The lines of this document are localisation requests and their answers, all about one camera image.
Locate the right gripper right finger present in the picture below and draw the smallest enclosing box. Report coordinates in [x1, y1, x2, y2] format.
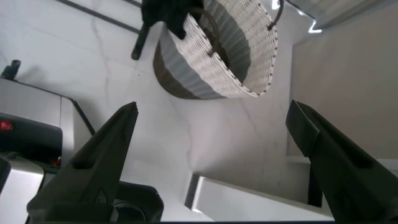
[285, 99, 398, 223]

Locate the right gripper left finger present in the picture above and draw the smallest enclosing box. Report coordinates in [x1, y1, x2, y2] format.
[27, 101, 139, 223]

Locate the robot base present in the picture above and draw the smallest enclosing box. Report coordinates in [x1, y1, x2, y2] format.
[0, 59, 335, 223]

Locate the black clothes rack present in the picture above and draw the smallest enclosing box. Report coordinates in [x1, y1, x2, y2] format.
[55, 0, 150, 61]

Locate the white laundry basket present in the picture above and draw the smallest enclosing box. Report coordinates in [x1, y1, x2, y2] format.
[152, 0, 285, 101]

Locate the white curtain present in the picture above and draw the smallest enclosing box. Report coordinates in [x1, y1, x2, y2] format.
[287, 0, 392, 30]

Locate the black garment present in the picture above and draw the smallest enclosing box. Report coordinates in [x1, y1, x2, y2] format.
[140, 0, 205, 40]

